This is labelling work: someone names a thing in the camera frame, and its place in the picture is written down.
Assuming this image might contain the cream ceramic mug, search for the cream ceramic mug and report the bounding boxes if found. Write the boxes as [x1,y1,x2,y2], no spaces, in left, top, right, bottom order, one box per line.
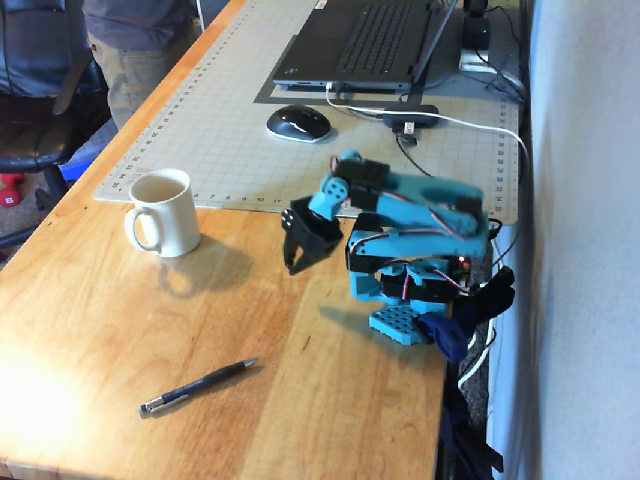
[123,168,202,259]

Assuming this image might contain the red dumbbell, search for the red dumbbell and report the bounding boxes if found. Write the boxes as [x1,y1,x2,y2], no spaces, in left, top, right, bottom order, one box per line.
[0,172,26,209]

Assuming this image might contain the black clamp handle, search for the black clamp handle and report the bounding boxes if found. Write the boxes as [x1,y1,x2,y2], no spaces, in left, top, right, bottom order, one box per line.
[469,264,517,322]

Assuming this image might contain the blue storage box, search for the blue storage box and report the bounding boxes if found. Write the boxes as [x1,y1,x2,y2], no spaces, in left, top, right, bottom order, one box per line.
[58,118,117,187]

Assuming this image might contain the person in grey shirt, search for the person in grey shirt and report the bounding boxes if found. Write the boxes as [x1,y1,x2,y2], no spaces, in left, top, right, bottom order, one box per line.
[82,0,197,132]

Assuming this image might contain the black usb hub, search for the black usb hub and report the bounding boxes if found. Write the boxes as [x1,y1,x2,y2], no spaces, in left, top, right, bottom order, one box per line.
[382,104,441,130]

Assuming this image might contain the dark grey laptop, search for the dark grey laptop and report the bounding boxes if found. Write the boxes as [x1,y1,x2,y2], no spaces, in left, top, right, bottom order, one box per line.
[272,0,459,95]

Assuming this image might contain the robot controller board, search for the robot controller board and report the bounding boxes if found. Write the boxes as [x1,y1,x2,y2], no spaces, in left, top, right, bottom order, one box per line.
[448,254,477,294]

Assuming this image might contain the white usb cable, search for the white usb cable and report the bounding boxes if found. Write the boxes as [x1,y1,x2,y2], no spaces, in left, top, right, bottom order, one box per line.
[324,82,532,211]

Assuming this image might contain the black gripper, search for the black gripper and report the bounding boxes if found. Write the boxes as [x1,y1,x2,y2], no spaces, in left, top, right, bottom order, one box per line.
[280,196,345,277]

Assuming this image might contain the thin black cable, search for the thin black cable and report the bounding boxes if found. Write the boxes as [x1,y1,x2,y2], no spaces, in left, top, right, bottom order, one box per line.
[394,130,435,178]

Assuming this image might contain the beige gridded cutting mat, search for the beige gridded cutting mat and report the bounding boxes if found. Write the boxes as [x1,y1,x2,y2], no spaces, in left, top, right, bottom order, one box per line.
[93,0,521,226]

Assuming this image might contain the tangled black cables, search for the tangled black cables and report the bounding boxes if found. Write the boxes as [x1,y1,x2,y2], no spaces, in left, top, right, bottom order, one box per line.
[477,3,527,107]

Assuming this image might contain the black office chair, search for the black office chair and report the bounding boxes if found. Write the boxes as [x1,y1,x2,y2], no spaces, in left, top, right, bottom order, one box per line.
[0,0,112,251]

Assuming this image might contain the dark blue pen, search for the dark blue pen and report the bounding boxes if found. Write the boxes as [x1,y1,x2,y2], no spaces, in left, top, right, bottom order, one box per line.
[138,356,260,420]

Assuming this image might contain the black power adapter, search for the black power adapter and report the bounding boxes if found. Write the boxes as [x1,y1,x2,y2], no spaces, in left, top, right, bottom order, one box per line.
[460,13,492,51]

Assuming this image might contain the silver stand base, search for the silver stand base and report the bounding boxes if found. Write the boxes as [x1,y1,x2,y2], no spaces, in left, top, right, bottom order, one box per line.
[458,47,499,75]

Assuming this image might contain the white hanging cable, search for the white hanging cable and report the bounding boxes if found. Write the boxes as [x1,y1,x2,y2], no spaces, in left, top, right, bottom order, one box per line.
[457,319,497,397]

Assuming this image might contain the blue table clamp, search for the blue table clamp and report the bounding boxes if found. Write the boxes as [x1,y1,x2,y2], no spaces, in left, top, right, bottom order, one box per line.
[417,298,477,364]

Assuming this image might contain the black computer mouse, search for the black computer mouse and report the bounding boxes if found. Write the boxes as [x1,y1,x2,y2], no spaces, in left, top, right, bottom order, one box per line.
[265,104,333,144]

